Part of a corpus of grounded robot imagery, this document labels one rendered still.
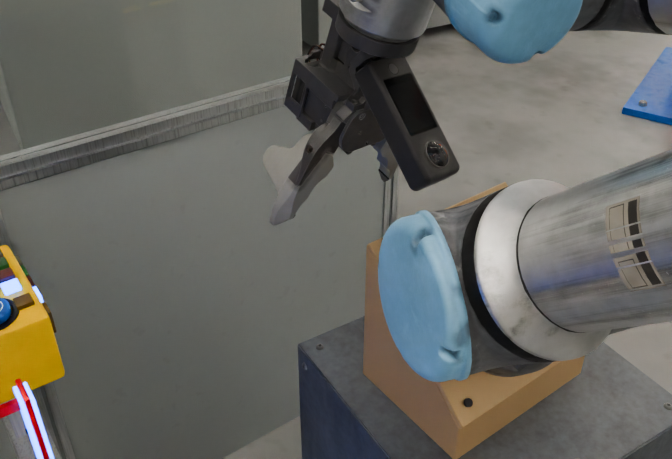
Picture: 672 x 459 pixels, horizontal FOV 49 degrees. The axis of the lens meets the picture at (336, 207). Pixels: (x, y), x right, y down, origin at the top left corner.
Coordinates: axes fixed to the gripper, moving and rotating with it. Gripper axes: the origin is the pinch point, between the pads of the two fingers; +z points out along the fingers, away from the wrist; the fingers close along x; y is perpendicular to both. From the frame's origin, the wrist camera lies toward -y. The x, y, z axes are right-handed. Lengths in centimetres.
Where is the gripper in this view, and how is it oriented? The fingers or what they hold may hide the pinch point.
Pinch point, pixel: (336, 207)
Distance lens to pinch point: 73.4
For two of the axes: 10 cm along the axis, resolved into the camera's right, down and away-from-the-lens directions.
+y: -6.2, -6.4, 4.5
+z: -2.5, 7.1, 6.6
